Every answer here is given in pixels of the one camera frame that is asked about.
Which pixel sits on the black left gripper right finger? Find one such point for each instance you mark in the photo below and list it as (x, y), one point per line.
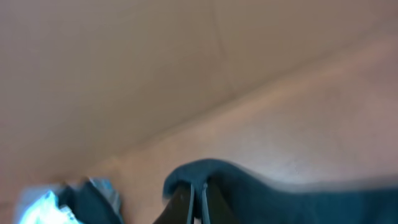
(214, 208)

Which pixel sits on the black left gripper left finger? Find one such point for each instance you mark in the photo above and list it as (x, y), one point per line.
(179, 209)

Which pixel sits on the dark teal t-shirt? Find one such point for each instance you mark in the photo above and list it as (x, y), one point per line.
(253, 201)

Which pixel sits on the light blue printed t-shirt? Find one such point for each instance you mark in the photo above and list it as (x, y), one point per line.
(44, 207)

